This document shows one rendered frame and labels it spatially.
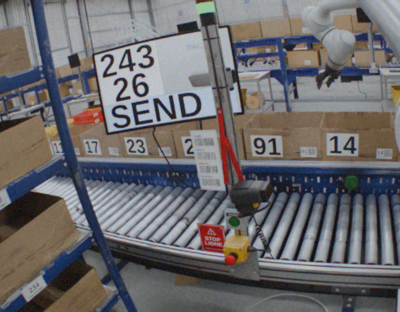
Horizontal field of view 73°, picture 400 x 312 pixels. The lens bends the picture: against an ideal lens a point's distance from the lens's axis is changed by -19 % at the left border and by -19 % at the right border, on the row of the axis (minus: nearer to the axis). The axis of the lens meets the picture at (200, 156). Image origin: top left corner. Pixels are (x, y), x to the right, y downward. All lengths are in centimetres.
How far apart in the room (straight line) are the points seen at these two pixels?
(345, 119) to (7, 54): 159
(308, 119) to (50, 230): 145
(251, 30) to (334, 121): 459
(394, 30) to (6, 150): 76
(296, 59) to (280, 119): 404
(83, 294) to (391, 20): 90
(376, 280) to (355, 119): 94
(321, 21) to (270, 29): 477
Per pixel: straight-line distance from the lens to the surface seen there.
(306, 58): 578
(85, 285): 83
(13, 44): 69
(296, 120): 182
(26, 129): 69
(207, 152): 99
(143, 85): 108
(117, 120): 113
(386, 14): 62
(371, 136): 151
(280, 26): 607
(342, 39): 132
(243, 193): 93
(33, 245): 72
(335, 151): 153
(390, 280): 117
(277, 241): 126
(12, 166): 67
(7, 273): 71
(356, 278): 115
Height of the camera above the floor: 151
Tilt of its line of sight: 20 degrees down
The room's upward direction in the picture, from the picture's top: 11 degrees counter-clockwise
